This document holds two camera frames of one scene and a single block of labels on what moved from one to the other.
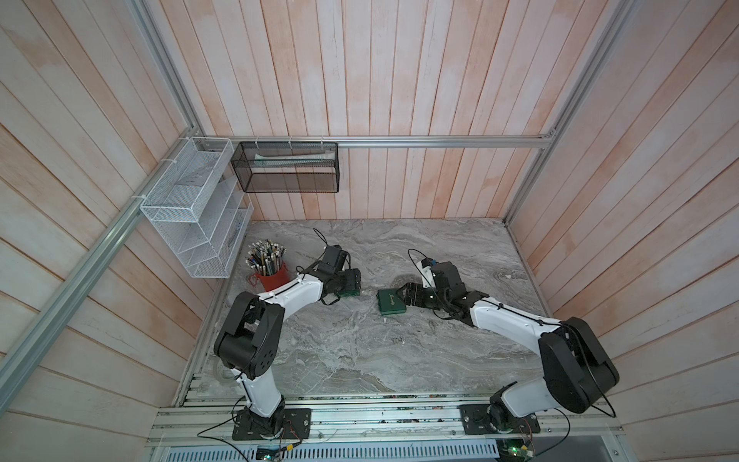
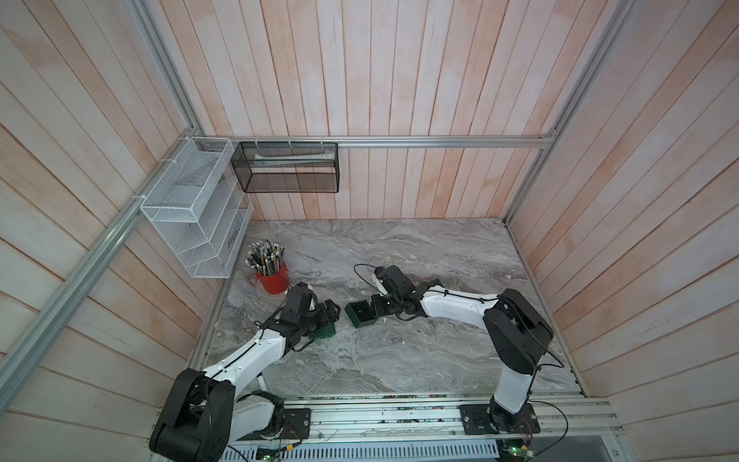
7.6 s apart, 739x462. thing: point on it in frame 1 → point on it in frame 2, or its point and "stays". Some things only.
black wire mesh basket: x=288 y=166 stays
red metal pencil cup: x=271 y=281 stays
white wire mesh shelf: x=199 y=208 stays
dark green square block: x=348 y=292 → x=328 y=331
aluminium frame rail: x=375 y=141 stays
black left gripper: x=353 y=278 → x=320 y=310
